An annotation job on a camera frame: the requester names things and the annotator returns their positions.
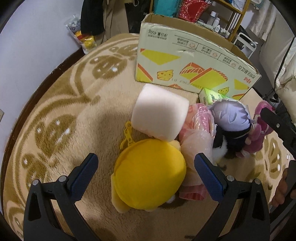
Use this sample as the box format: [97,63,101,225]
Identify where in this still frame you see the pink bagged plush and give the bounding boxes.
[179,103,216,200]

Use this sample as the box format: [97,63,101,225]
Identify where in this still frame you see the beige coat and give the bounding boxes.
[99,0,129,44]

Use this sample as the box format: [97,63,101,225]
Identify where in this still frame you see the white softbox light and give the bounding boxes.
[259,0,296,84]

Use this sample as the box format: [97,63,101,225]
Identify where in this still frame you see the teal bag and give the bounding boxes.
[153,0,182,17]

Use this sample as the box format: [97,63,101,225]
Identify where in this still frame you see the wooden shelf unit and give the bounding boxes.
[149,1,250,42]

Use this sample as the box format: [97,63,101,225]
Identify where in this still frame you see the plastic bag with toys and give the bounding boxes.
[65,15,97,55]

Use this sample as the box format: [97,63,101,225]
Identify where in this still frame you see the beige patterned rug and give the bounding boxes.
[2,33,295,241]

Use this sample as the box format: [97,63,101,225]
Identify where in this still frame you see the black coat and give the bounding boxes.
[80,0,104,36]

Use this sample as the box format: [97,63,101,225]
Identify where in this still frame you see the lavender haired plush doll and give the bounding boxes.
[209,99,252,161]

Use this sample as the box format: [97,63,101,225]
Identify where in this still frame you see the yellow round plush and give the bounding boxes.
[110,138,187,214]

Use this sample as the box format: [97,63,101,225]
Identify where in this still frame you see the green tissue pack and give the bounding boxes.
[199,88,229,105]

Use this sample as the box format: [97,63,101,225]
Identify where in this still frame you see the printed cardboard box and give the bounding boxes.
[135,14,261,100]

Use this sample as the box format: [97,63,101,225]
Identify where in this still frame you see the white foam block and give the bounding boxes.
[131,84,189,142]

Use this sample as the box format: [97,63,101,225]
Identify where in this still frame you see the red gift bag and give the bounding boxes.
[178,0,212,23]

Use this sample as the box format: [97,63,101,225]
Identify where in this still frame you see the white rolling cart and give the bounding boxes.
[233,32,258,59]

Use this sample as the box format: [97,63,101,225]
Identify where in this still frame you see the pink plush toy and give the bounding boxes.
[236,100,273,158]

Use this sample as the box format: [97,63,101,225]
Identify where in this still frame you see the person right hand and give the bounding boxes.
[271,168,288,207]

